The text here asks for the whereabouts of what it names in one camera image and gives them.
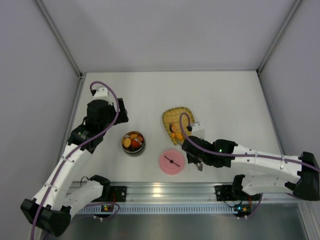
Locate right aluminium frame post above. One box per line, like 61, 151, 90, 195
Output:
256, 0, 305, 154

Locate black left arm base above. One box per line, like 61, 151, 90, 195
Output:
93, 185, 127, 203

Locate orange fish shaped cake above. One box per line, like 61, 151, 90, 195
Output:
171, 132, 184, 141

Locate green bamboo woven tray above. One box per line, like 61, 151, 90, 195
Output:
162, 106, 196, 145

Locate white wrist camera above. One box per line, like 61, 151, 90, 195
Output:
91, 86, 112, 103
187, 122, 206, 140

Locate aluminium mounting rail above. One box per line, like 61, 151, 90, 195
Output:
67, 181, 311, 205

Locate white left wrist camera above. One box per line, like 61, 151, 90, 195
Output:
91, 86, 112, 103

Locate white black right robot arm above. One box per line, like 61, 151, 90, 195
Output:
181, 136, 320, 201

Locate left aluminium frame post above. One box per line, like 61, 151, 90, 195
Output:
33, 0, 85, 141

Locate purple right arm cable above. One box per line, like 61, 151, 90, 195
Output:
179, 112, 320, 221

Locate beige flower shaped cookie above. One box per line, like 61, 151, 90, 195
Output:
129, 133, 139, 140

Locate black white sushi roll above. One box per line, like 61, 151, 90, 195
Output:
124, 146, 142, 153

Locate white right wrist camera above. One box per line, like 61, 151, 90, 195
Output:
187, 122, 206, 140

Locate red brown fried chicken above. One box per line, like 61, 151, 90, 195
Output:
131, 139, 142, 149

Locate pink round lid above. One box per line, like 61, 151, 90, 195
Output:
158, 149, 186, 176

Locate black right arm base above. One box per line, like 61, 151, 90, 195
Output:
214, 184, 261, 202

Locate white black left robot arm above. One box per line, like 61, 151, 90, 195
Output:
20, 98, 129, 237

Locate stainless steel round bowl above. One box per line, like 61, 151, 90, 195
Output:
121, 131, 146, 157

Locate white slotted cable duct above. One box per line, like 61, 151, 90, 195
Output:
78, 203, 240, 215

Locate stainless steel tongs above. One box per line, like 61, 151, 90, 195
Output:
186, 152, 203, 172

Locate aluminium frame post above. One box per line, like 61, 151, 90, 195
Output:
256, 0, 305, 154
33, 0, 85, 141

